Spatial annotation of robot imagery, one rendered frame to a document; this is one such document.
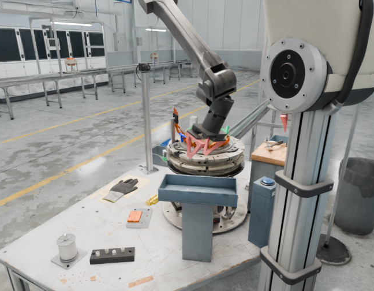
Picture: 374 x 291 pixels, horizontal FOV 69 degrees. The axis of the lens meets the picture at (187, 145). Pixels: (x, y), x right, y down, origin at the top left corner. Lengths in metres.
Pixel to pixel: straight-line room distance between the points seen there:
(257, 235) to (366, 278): 1.40
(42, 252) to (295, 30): 1.06
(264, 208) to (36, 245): 0.85
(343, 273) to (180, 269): 1.54
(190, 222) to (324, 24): 0.67
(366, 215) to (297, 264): 1.86
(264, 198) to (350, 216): 1.73
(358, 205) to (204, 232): 1.82
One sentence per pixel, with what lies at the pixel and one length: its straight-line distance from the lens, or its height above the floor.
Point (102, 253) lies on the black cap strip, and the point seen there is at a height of 0.80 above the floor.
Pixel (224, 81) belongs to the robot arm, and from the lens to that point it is 0.72.
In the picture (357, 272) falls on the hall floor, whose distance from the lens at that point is 2.39.
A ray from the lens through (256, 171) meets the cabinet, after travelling 1.17.
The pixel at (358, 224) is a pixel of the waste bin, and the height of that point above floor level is 0.11.
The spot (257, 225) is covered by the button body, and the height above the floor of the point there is 0.87.
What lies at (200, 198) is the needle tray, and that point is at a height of 1.04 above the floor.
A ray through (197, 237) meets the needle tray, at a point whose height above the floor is 0.88.
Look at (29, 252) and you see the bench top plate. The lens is 1.20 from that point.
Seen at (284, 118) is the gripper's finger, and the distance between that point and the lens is 1.15.
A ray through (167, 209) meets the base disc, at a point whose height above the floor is 0.80.
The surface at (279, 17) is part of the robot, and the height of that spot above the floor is 1.54.
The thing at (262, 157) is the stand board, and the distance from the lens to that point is 1.13.
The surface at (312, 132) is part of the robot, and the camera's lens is 0.66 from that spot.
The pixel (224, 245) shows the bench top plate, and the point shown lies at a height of 0.78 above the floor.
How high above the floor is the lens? 1.49
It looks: 21 degrees down
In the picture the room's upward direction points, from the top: straight up
